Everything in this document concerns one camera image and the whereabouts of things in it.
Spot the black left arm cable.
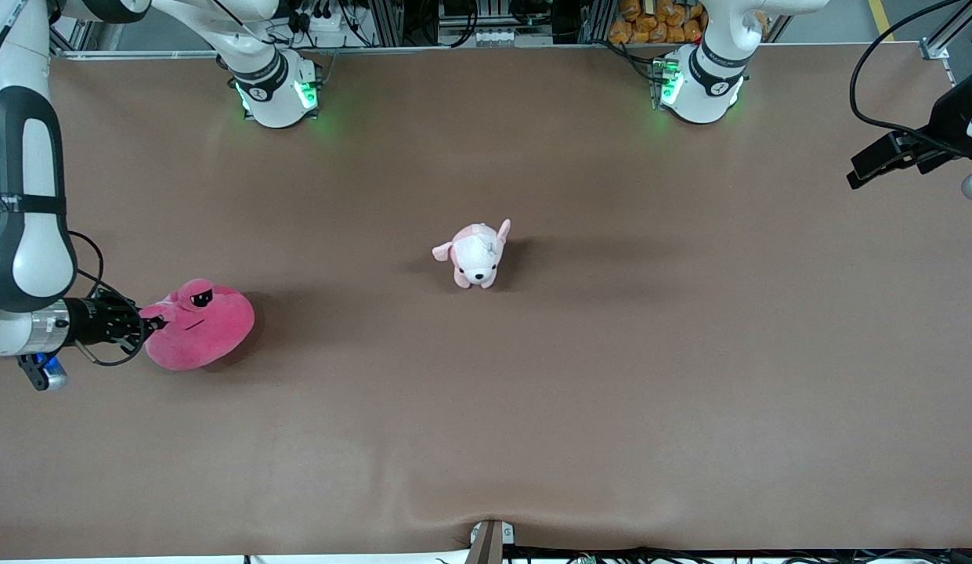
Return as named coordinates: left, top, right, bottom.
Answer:
left=849, top=0, right=966, bottom=154

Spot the orange snack bag pile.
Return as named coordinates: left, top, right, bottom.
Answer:
left=609, top=0, right=707, bottom=45

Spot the white power strip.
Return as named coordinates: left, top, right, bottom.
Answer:
left=294, top=0, right=355, bottom=34

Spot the aluminium table edge rail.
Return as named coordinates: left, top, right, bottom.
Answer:
left=51, top=41, right=937, bottom=60

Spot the pale pink dog plush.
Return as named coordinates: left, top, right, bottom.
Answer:
left=432, top=219, right=512, bottom=291

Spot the round pink plush toy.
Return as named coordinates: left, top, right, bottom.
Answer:
left=139, top=279, right=256, bottom=371

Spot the aluminium corner post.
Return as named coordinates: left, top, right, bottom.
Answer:
left=920, top=0, right=972, bottom=85

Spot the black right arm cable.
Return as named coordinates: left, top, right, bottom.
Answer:
left=67, top=230, right=147, bottom=367

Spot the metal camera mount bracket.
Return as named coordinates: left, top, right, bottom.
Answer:
left=468, top=519, right=516, bottom=564

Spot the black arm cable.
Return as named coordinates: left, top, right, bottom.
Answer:
left=849, top=0, right=966, bottom=154
left=67, top=230, right=147, bottom=367

